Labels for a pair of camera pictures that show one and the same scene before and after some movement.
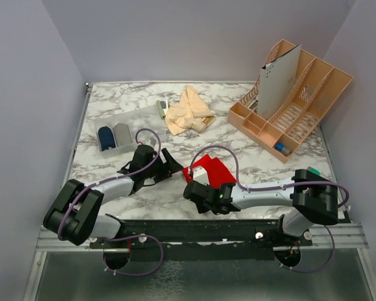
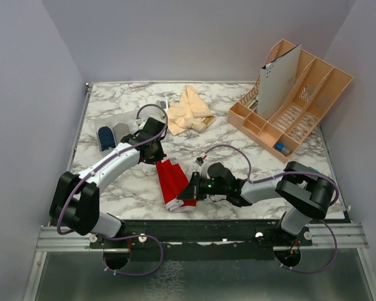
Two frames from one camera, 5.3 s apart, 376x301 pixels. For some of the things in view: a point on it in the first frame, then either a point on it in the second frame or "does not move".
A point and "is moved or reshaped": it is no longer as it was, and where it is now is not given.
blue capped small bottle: [281, 147] does not move
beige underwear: [190, 111] does not move
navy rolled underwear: [106, 138] does not move
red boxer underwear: [217, 172] is moved or reshaped
